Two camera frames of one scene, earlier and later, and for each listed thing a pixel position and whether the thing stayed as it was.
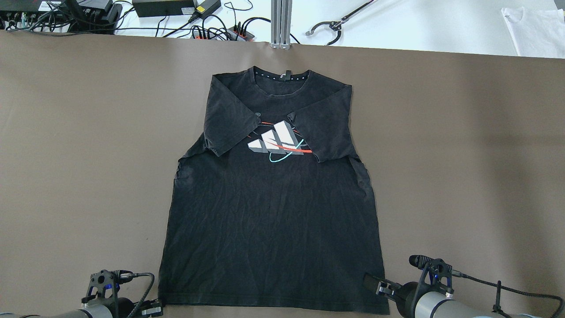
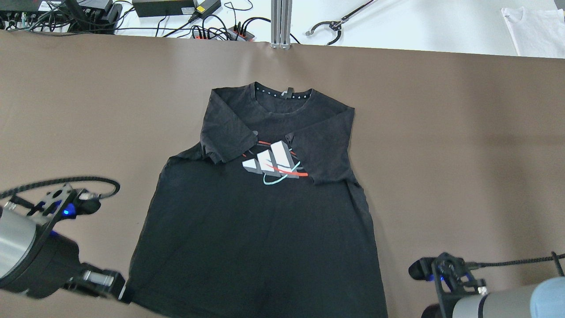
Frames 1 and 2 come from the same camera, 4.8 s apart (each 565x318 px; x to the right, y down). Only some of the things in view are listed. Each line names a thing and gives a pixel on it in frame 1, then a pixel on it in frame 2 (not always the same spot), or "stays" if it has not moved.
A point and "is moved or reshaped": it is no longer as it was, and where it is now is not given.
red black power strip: [236, 33] stays
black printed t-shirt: [271, 210] is moved or reshaped
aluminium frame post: [280, 24] stays
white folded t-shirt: [536, 32] stays
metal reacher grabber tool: [337, 25] stays
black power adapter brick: [163, 8] stays
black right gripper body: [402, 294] -> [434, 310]
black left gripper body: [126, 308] -> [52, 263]
